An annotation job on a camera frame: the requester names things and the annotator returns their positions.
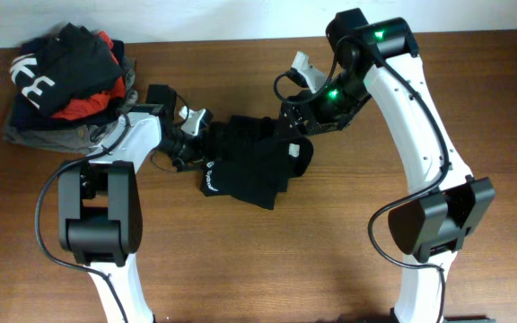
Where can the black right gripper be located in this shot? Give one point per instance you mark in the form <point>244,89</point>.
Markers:
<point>315,117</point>

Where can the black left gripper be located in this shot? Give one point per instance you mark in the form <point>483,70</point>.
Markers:
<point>197,158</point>

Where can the black polo shirt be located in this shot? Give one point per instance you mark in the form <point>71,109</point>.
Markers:
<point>244,160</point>

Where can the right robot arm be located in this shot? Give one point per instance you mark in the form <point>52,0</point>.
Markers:
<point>445,203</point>

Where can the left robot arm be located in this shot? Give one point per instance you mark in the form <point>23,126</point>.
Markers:
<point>99,210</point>

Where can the grey folded garment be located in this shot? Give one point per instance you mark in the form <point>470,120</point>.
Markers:
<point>77,137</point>

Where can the red folded garment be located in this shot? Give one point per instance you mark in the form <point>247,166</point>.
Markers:
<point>98,102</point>

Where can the black shirt with white letters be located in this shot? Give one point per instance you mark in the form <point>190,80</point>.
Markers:
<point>65,72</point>

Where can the navy folded garment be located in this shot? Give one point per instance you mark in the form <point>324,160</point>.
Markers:
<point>61,120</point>

